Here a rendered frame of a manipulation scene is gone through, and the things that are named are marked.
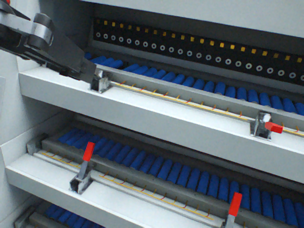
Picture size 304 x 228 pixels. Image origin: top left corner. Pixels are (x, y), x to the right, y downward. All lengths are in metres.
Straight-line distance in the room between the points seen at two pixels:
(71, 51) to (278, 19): 0.27
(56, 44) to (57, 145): 0.34
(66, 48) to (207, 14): 0.21
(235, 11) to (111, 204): 0.36
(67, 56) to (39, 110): 0.32
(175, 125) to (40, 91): 0.26
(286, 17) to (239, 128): 0.16
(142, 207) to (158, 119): 0.17
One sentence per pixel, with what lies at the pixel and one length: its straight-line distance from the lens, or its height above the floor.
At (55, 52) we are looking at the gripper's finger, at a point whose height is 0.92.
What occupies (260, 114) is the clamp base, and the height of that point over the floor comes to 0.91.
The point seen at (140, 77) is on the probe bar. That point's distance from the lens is 0.41.
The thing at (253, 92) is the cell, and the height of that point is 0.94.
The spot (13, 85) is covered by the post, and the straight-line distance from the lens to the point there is 0.50.
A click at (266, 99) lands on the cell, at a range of 0.45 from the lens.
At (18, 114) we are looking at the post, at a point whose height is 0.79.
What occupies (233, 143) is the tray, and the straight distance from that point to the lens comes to 0.34.
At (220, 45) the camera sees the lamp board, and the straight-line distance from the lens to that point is 0.50.
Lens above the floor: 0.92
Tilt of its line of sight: 9 degrees down
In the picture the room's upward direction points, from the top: 14 degrees clockwise
